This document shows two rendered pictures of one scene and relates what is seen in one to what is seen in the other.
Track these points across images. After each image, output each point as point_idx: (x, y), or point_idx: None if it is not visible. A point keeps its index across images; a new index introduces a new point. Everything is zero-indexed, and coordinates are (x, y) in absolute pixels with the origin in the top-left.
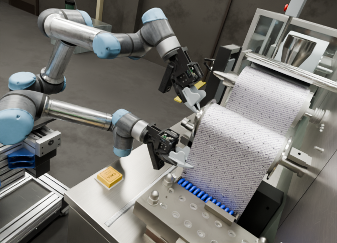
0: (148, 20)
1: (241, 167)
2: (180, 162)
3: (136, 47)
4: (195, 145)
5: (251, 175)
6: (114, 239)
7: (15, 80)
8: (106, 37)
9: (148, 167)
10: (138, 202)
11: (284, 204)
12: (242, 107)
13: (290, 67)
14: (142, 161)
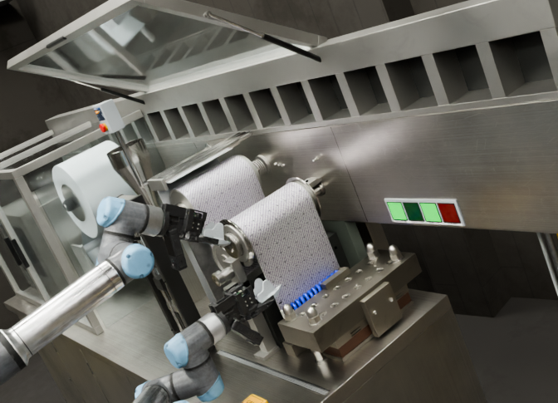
0: (119, 212)
1: (303, 229)
2: (272, 292)
3: None
4: (263, 262)
5: (313, 225)
6: (346, 384)
7: None
8: (139, 246)
9: (236, 382)
10: (316, 330)
11: (342, 219)
12: (220, 219)
13: (201, 155)
14: (223, 390)
